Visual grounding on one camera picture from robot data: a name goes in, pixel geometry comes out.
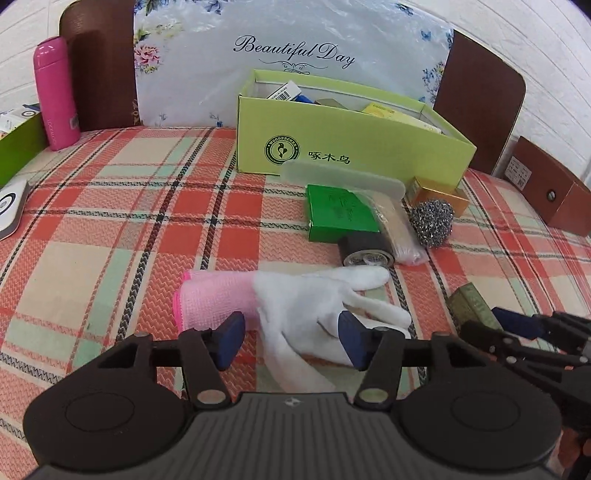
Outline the white device with ring mark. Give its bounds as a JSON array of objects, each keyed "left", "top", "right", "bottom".
[{"left": 0, "top": 179, "right": 31, "bottom": 241}]

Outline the black tape roll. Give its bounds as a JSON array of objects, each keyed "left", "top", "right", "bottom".
[{"left": 337, "top": 233, "right": 396, "bottom": 269}]

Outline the gold cardboard box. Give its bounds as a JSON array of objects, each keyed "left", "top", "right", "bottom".
[{"left": 405, "top": 176, "right": 470, "bottom": 217}]

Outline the bag of wooden sticks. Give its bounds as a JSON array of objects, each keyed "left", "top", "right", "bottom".
[{"left": 368, "top": 190, "right": 428, "bottom": 267}]

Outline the plaid blanket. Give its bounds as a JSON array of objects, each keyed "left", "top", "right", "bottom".
[{"left": 0, "top": 126, "right": 591, "bottom": 480}]

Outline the clear plastic case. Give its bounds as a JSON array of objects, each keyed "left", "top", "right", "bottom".
[{"left": 281, "top": 159, "right": 407, "bottom": 202}]

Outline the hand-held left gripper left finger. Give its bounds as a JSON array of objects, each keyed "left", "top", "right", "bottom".
[{"left": 99, "top": 311, "right": 247, "bottom": 409}]

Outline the white printed carton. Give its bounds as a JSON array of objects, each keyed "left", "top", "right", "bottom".
[{"left": 0, "top": 104, "right": 42, "bottom": 136}]

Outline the brown headboard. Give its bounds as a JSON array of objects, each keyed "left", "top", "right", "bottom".
[{"left": 58, "top": 0, "right": 527, "bottom": 177}]

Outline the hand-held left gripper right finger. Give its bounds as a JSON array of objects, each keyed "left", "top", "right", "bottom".
[{"left": 337, "top": 310, "right": 488, "bottom": 409}]

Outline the pink bottle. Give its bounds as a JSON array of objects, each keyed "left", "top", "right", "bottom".
[{"left": 33, "top": 36, "right": 79, "bottom": 152}]

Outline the lime green cardboard box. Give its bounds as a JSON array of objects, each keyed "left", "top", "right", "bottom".
[{"left": 236, "top": 69, "right": 477, "bottom": 191}]

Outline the brown wooden box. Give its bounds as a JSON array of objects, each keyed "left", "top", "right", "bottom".
[{"left": 491, "top": 136, "right": 591, "bottom": 239}]

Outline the yellow white long box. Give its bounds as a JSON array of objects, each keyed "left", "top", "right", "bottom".
[{"left": 359, "top": 102, "right": 420, "bottom": 124}]

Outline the white glove with pink cuff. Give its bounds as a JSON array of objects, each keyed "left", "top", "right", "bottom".
[{"left": 177, "top": 267, "right": 413, "bottom": 394}]

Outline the floral plastic bag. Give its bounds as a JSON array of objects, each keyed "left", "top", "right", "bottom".
[{"left": 133, "top": 0, "right": 456, "bottom": 128}]

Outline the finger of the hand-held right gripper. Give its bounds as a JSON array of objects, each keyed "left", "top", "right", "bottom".
[
  {"left": 491, "top": 306, "right": 591, "bottom": 344},
  {"left": 461, "top": 320, "right": 578, "bottom": 386}
]

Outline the olive green box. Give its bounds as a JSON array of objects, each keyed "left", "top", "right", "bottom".
[{"left": 445, "top": 283, "right": 505, "bottom": 334}]

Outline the green box lid tray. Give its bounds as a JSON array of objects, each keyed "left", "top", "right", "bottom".
[{"left": 0, "top": 104, "right": 51, "bottom": 186}]

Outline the white barcode box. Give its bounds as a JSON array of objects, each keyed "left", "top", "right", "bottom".
[{"left": 266, "top": 82, "right": 301, "bottom": 102}]

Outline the steel wool scourer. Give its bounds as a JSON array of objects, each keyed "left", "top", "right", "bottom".
[{"left": 410, "top": 199, "right": 456, "bottom": 250}]

